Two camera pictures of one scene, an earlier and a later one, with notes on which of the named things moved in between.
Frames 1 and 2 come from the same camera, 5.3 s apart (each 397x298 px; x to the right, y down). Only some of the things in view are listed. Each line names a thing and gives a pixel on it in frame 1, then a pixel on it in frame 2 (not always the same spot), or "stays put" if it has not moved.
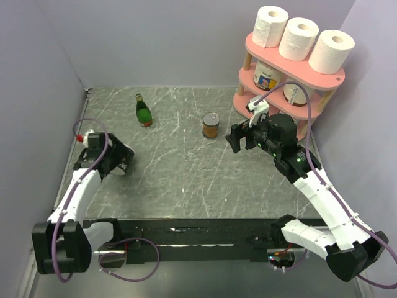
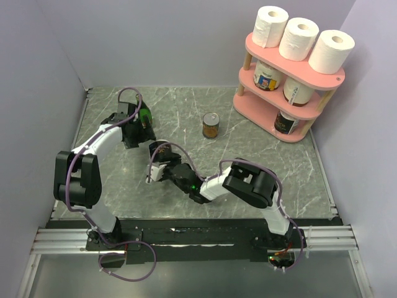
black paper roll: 126,156 -> 163,154
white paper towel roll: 330,53 stays put
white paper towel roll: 297,38 stays put
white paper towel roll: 270,25 stays put
